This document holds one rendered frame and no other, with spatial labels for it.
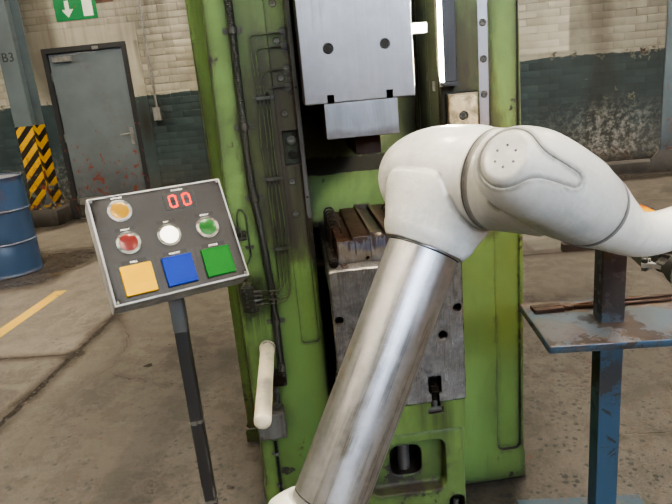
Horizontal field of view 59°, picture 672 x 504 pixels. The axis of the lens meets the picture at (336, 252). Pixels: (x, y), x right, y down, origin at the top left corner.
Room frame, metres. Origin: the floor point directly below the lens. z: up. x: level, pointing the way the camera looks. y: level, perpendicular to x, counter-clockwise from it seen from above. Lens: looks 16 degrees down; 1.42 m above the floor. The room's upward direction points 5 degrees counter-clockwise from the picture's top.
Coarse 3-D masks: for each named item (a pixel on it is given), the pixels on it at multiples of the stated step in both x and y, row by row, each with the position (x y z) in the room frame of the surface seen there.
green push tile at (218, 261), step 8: (208, 248) 1.48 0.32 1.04; (216, 248) 1.48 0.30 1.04; (224, 248) 1.49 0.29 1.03; (208, 256) 1.46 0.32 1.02; (216, 256) 1.47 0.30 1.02; (224, 256) 1.48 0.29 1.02; (208, 264) 1.45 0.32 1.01; (216, 264) 1.46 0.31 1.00; (224, 264) 1.47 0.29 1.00; (232, 264) 1.47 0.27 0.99; (208, 272) 1.44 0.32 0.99; (216, 272) 1.45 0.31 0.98; (224, 272) 1.46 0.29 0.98; (232, 272) 1.47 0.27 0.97
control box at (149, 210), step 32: (160, 192) 1.52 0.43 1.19; (192, 192) 1.55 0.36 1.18; (96, 224) 1.42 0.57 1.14; (128, 224) 1.45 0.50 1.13; (160, 224) 1.48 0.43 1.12; (192, 224) 1.51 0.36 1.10; (224, 224) 1.54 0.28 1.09; (128, 256) 1.40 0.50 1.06; (160, 256) 1.43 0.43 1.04; (192, 256) 1.46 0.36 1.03; (160, 288) 1.38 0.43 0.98; (192, 288) 1.41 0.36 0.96
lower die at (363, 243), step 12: (360, 204) 2.06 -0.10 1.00; (348, 216) 1.93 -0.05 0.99; (360, 216) 1.87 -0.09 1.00; (384, 216) 1.87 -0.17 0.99; (336, 228) 1.82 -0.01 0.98; (348, 228) 1.76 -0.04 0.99; (360, 228) 1.75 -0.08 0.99; (384, 228) 1.68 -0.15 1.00; (336, 240) 1.67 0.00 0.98; (348, 240) 1.66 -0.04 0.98; (360, 240) 1.65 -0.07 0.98; (372, 240) 1.65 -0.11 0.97; (384, 240) 1.66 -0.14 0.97; (336, 252) 1.70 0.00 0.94; (348, 252) 1.65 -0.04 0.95; (360, 252) 1.65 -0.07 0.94; (372, 252) 1.65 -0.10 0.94
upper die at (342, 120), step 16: (320, 112) 1.85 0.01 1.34; (336, 112) 1.65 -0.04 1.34; (352, 112) 1.65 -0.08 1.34; (368, 112) 1.66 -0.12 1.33; (384, 112) 1.66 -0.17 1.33; (320, 128) 1.94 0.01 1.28; (336, 128) 1.65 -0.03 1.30; (352, 128) 1.65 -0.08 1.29; (368, 128) 1.65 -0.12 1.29; (384, 128) 1.66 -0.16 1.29
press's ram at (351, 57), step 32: (320, 0) 1.65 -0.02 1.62; (352, 0) 1.65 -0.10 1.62; (384, 0) 1.66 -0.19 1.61; (320, 32) 1.65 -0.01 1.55; (352, 32) 1.65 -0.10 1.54; (384, 32) 1.66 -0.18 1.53; (416, 32) 1.86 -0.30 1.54; (320, 64) 1.65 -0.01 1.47; (352, 64) 1.65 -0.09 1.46; (384, 64) 1.66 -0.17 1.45; (320, 96) 1.65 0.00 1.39; (352, 96) 1.65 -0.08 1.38; (384, 96) 1.66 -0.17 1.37
